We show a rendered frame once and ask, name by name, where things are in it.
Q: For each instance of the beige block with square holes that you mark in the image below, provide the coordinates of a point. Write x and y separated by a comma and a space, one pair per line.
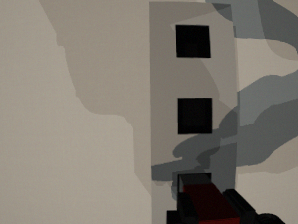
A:
201, 137

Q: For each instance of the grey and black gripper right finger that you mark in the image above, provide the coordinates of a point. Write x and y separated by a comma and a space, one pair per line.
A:
246, 212

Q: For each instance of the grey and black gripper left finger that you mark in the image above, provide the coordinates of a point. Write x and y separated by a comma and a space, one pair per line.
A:
185, 213

